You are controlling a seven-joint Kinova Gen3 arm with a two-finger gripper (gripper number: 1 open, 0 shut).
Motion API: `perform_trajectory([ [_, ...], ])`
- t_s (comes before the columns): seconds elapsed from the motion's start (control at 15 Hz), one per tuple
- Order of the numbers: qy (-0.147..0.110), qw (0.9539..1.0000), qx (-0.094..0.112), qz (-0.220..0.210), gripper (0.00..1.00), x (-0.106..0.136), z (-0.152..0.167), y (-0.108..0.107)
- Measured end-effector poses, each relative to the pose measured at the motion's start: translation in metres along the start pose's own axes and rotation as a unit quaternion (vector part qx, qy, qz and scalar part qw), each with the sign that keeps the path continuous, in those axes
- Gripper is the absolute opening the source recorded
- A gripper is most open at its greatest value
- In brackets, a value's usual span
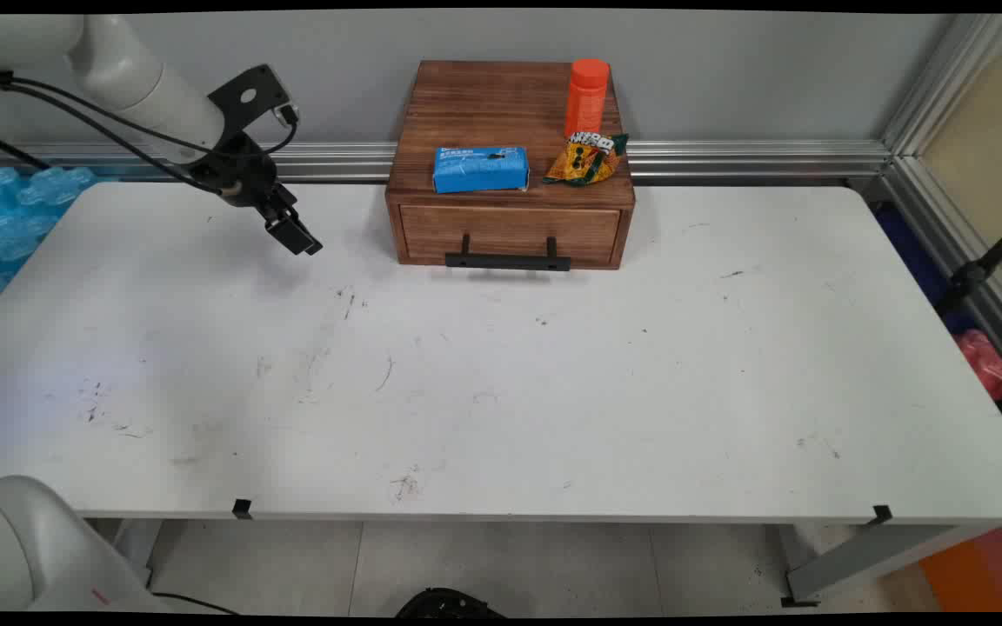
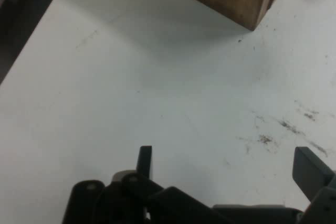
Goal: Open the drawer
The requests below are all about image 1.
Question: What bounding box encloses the black round floor object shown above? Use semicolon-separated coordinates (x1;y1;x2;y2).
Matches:
395;588;506;618

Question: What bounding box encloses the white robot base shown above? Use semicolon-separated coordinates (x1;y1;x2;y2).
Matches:
0;475;171;612

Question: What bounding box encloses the black camera cable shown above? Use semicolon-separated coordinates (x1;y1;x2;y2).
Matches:
0;74;300;166

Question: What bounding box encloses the brown wooden drawer cabinet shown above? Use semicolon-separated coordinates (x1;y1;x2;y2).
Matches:
385;59;637;270

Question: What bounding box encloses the pink plastic bag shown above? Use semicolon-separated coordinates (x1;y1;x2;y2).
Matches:
953;329;1002;401

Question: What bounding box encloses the orange plastic bottle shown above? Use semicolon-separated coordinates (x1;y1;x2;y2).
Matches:
564;58;611;140

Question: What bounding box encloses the yellow green snack bag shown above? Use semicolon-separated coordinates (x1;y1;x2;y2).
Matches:
542;130;630;187

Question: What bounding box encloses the black floor cable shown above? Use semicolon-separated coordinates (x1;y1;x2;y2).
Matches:
149;591;241;616

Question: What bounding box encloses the aluminium frame post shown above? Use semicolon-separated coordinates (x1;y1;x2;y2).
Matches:
882;13;1002;157

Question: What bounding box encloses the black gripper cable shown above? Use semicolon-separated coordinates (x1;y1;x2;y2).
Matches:
0;83;241;196

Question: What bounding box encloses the black tripod leg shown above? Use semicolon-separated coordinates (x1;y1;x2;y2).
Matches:
936;209;1002;314

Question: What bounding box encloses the blue bin under table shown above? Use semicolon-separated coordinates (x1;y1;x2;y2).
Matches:
871;204;976;336

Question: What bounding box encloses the black wrist mount bracket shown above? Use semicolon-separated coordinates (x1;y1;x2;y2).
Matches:
208;64;293;147

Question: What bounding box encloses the wooden drawer with black handle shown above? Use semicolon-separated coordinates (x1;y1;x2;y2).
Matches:
398;204;624;273

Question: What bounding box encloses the thin black background cable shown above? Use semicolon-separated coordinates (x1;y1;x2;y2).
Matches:
0;124;54;172

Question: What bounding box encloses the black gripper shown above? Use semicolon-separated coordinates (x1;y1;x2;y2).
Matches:
202;137;324;256

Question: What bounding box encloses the blue bubble wrap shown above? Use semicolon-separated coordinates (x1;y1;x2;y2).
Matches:
0;165;97;327

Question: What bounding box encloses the aluminium wall rail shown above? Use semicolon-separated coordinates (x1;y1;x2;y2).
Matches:
0;137;893;185

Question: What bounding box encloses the grey table leg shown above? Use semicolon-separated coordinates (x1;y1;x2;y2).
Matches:
779;522;1002;607

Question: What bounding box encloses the aluminium side rail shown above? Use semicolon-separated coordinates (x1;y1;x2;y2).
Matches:
866;155;1002;392

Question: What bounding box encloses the blue rectangular box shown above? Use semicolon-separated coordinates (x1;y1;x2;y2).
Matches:
432;145;530;194

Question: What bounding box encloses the orange box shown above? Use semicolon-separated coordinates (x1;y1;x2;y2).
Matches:
918;524;1002;612

